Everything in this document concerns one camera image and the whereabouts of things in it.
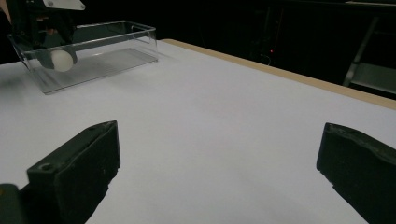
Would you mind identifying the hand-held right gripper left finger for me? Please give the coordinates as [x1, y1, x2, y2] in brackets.
[25, 119, 121, 224]

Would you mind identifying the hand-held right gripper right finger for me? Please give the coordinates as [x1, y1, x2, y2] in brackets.
[316, 121, 396, 224]

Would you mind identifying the white egg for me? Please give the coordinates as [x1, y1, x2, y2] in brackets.
[49, 49, 76, 74]

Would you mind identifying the clear plastic box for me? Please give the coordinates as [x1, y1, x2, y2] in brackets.
[7, 20, 159, 95]

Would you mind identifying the metal shelf rack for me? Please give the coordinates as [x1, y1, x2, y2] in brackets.
[341, 0, 396, 96]

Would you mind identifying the white table cover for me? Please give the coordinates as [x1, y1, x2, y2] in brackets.
[0, 38, 396, 224]

